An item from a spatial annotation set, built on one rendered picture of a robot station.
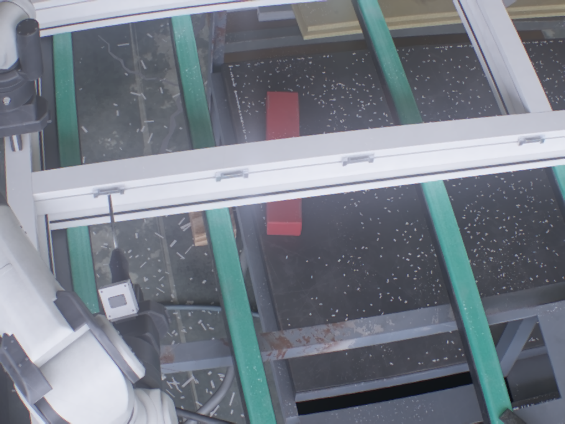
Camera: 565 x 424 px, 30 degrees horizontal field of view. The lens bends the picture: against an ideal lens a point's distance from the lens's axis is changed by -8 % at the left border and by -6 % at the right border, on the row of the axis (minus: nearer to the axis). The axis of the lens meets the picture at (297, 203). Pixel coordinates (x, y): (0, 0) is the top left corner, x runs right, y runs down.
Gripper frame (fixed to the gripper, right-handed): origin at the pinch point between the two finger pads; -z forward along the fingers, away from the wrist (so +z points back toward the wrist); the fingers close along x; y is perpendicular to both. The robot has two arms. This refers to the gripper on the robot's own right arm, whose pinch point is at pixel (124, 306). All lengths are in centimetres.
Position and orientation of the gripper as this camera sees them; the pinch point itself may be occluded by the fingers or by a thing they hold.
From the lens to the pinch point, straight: 154.8
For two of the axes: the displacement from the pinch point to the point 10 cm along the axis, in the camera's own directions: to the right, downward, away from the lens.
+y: 2.3, 7.7, 6.0
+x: -9.6, 2.7, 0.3
